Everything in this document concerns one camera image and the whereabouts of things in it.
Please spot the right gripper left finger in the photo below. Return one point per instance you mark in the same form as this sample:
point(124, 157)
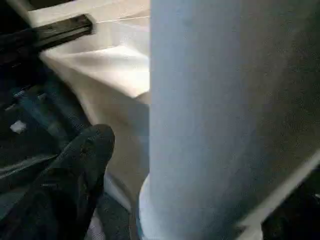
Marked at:
point(62, 190)

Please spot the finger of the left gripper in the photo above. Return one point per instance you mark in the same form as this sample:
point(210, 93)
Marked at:
point(65, 28)

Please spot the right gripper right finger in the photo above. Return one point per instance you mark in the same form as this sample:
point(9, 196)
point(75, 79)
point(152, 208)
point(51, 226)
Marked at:
point(295, 222)

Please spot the white plastic table leg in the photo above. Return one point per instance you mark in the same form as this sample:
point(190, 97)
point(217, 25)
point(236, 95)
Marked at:
point(225, 112)

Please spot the black mat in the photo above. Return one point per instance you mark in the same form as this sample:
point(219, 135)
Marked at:
point(30, 112)

